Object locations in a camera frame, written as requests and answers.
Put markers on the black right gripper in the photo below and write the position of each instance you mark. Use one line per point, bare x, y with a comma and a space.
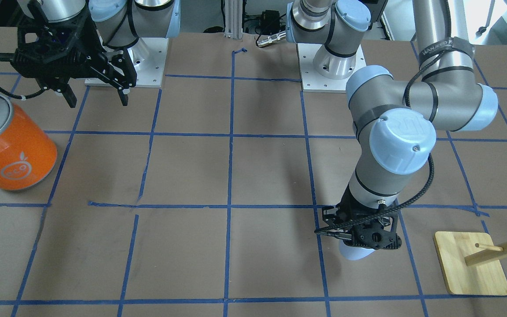
90, 49

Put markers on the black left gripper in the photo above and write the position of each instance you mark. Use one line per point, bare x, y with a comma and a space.
346, 203

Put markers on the light blue plastic cup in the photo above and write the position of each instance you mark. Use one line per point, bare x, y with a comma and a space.
353, 253

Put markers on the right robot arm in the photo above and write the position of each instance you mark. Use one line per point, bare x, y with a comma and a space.
123, 23

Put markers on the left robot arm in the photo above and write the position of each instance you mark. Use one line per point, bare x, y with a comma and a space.
395, 122

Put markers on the wooden cup stand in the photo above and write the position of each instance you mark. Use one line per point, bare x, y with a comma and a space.
470, 263

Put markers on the orange can with grey lid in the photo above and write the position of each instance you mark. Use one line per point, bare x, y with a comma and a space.
27, 154

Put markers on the aluminium frame post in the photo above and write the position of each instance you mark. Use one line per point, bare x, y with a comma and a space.
233, 18

